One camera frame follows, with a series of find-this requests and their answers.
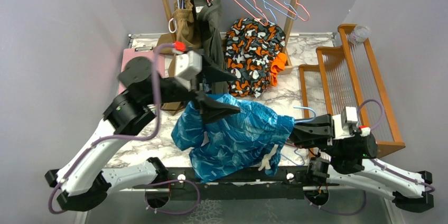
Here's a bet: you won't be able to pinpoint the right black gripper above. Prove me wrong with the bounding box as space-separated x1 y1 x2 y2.
276 112 343 157

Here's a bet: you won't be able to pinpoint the dark green shorts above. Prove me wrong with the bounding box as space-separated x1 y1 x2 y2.
191 0 230 94

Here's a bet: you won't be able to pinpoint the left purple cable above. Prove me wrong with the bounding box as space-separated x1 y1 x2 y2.
48 42 178 215

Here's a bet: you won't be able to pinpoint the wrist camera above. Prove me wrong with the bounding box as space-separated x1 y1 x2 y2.
332 107 371 140
173 41 202 90

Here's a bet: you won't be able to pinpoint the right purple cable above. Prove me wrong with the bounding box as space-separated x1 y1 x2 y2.
357 99 436 193

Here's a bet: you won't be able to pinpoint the orange camo shorts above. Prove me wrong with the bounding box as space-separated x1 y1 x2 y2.
224 18 287 97

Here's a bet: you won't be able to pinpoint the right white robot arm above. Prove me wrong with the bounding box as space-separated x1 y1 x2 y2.
289 114 435 213

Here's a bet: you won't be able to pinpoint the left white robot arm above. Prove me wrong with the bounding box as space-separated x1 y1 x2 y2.
45 49 240 213

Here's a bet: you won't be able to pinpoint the light blue wire hanger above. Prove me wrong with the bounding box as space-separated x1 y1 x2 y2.
280 106 316 166

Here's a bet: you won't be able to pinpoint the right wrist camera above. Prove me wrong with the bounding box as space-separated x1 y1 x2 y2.
332 107 371 140

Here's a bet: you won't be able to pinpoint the wooden hanger stand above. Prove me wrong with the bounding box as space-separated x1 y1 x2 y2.
155 0 309 76

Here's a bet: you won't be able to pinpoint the purple cable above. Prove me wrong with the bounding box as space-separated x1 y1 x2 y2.
48 42 178 215
357 99 436 193

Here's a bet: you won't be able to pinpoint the wooden drying rack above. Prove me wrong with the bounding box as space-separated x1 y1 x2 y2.
298 24 406 157

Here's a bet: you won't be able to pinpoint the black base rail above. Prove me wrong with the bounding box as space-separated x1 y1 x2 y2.
134 165 330 201

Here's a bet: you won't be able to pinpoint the tan brown shorts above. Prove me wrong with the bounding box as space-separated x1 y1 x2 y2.
157 0 201 48

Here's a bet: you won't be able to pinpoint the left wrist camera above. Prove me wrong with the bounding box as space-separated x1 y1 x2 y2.
173 41 202 90

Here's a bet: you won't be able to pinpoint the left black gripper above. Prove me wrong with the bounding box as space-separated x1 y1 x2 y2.
144 50 241 123

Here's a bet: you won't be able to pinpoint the blue patterned shorts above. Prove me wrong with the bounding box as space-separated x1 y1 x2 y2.
171 94 295 183

